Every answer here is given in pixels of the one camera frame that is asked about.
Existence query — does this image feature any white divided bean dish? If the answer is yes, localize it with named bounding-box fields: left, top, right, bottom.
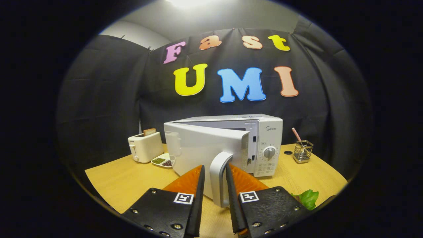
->
left=151, top=153, right=176, bottom=169

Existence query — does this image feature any metal wire holder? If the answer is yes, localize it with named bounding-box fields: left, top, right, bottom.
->
left=293, top=140, right=314, bottom=164

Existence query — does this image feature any brown bread lettuce sandwich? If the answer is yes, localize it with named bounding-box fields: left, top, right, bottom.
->
left=290, top=189, right=320, bottom=211

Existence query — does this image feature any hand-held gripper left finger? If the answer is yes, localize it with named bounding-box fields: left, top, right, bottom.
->
left=122, top=165, right=206, bottom=238

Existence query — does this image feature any white microwave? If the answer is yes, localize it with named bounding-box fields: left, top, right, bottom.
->
left=164, top=114, right=284, bottom=208

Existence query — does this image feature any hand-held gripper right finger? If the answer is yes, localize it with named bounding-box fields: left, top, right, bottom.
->
left=225, top=164, right=311, bottom=238

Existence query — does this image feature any cream toaster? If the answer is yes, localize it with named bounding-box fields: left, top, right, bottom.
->
left=128, top=132, right=165, bottom=164

